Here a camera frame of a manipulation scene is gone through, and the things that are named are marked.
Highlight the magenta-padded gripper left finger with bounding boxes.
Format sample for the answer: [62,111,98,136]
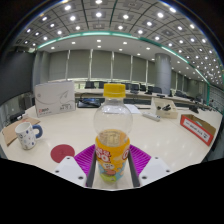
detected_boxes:
[53,143,98,188]

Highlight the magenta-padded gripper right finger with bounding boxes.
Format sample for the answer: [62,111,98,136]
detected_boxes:
[127,143,173,188]

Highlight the yellow-capped clear drink bottle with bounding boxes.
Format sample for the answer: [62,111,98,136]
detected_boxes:
[92,83,134,184]

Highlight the flat round red coaster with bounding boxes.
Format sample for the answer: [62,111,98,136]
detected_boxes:
[50,143,76,164]

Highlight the white power strip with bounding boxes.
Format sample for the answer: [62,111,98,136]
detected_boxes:
[141,111,162,122]

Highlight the white paper sheets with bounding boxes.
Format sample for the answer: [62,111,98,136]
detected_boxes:
[123,103,144,116]

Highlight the small open beige box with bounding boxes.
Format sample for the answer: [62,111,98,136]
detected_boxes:
[150,97,179,120]

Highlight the black tablet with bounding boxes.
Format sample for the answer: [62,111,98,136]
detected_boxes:
[76,97,102,109]

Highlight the cardboard box with red label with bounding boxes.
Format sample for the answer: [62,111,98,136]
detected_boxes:
[179,114,217,147]

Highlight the large white cardboard box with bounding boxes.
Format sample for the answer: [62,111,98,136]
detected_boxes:
[34,80,77,118]

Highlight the grey boxy monitor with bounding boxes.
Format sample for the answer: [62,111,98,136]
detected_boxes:
[19,94,35,111]

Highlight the round ceiling lights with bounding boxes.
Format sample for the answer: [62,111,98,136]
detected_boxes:
[19,0,224,88]

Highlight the white dotted mug blue handle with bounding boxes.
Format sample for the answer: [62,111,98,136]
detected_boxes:
[14,121,44,151]

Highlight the black device with cables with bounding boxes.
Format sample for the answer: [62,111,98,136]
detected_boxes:
[9,111,26,123]

